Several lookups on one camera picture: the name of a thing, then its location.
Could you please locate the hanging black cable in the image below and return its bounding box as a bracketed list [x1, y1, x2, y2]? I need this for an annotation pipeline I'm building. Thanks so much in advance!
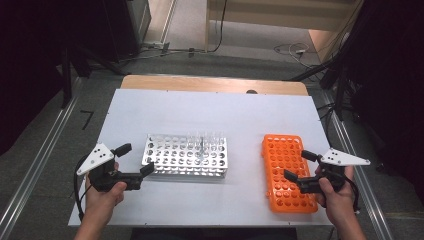
[209, 0, 230, 54]

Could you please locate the light wooden furniture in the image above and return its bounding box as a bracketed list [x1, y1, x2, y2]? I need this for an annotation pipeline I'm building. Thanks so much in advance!
[204, 0, 365, 63]

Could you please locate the left hand-held gripper black cable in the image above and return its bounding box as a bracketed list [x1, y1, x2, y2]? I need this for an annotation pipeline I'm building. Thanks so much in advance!
[72, 155, 93, 223]

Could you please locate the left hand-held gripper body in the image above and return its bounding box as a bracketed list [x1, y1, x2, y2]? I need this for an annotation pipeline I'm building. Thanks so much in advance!
[76, 142, 144, 193]

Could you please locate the orange plastic test tube rack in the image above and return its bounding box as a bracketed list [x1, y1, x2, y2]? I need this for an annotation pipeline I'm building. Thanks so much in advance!
[261, 133, 319, 214]

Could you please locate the right hand-held gripper black cable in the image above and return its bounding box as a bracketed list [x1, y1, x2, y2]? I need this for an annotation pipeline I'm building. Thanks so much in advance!
[344, 175, 362, 215]

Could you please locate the person's left hand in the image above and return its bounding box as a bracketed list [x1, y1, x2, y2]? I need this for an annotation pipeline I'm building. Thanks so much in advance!
[84, 161, 129, 222]

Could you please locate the wooden table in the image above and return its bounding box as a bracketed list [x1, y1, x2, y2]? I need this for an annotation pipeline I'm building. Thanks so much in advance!
[119, 74, 310, 97]

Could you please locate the aluminium floor rail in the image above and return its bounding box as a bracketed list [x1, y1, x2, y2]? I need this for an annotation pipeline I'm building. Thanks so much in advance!
[0, 77, 85, 240]
[320, 90, 395, 240]

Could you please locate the black metal stand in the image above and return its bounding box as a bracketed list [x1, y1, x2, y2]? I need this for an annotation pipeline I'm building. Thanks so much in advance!
[59, 41, 129, 110]
[283, 54, 356, 122]

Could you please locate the dark curtain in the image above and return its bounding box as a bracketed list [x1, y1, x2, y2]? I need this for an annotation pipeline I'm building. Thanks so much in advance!
[343, 0, 424, 204]

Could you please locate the white board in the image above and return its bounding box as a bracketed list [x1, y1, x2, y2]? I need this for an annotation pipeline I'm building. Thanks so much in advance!
[68, 88, 358, 228]

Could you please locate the hand-held gripper black cable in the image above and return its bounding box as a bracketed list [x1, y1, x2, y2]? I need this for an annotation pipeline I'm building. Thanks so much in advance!
[344, 175, 362, 215]
[72, 155, 93, 223]

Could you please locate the white floor cable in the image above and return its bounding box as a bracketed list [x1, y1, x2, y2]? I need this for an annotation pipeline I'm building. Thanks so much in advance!
[273, 42, 313, 68]

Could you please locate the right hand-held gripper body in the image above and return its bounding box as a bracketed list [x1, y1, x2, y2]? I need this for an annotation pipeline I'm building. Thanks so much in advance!
[297, 147, 372, 196]

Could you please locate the dark cabinet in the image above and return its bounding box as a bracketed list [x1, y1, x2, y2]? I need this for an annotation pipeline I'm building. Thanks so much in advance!
[99, 0, 153, 64]

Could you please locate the person's dark clothing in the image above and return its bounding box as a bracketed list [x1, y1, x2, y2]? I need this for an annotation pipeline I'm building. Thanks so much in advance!
[130, 227, 298, 240]

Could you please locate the silver metal test tube rack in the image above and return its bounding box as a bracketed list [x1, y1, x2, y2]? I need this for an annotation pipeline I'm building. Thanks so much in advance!
[141, 133, 229, 179]

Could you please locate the person's right hand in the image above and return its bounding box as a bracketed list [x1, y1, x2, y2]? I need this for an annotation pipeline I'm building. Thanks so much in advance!
[314, 165, 357, 228]

